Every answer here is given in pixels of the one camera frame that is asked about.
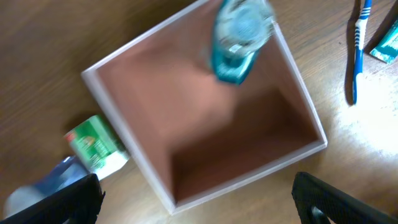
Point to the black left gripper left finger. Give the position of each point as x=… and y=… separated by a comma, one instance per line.
x=80, y=202

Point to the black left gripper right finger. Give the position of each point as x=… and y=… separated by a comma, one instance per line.
x=318, y=202

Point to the clear spray bottle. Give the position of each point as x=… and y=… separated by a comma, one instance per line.
x=64, y=174

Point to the green soap box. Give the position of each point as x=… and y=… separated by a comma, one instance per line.
x=97, y=147

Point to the green red toothpaste tube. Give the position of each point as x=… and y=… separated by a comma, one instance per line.
x=386, y=50

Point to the blue white toothbrush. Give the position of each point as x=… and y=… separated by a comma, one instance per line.
x=359, y=36

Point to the teal mouthwash bottle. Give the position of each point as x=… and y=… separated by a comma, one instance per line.
x=241, y=29

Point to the white cardboard box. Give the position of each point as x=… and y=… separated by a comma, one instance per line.
x=194, y=137

